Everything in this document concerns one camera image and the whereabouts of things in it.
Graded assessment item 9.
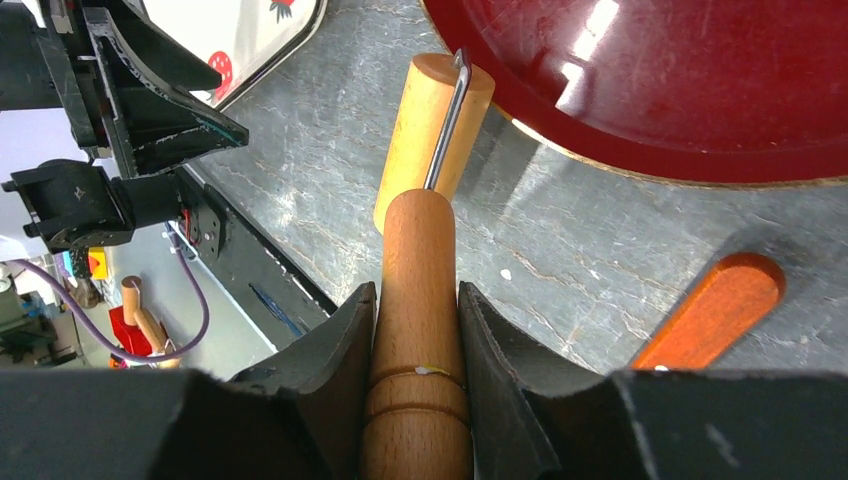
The wooden dough roller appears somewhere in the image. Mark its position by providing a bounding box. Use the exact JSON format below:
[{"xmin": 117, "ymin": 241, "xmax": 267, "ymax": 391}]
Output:
[{"xmin": 359, "ymin": 49, "xmax": 494, "ymax": 479}]

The strawberry pattern tray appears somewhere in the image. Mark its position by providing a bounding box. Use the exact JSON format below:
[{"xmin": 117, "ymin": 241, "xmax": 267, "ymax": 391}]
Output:
[{"xmin": 142, "ymin": 0, "xmax": 327, "ymax": 110}]

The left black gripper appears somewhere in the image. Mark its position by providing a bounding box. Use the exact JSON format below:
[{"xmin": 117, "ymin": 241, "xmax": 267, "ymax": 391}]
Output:
[{"xmin": 1, "ymin": 1, "xmax": 249, "ymax": 177}]

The red round plate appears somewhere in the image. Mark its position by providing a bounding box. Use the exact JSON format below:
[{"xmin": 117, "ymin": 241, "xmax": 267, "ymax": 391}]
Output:
[{"xmin": 422, "ymin": 1, "xmax": 847, "ymax": 188}]

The orange handled scraper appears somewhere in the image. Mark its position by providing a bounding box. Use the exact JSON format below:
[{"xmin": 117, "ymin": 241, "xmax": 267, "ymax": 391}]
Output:
[{"xmin": 631, "ymin": 252, "xmax": 787, "ymax": 370}]

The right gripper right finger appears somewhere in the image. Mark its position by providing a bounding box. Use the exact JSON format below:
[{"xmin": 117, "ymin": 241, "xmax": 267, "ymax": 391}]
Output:
[{"xmin": 458, "ymin": 281, "xmax": 633, "ymax": 479}]

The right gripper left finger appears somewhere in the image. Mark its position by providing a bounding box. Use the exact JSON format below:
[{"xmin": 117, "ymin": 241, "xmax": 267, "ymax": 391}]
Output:
[{"xmin": 230, "ymin": 282, "xmax": 377, "ymax": 479}]

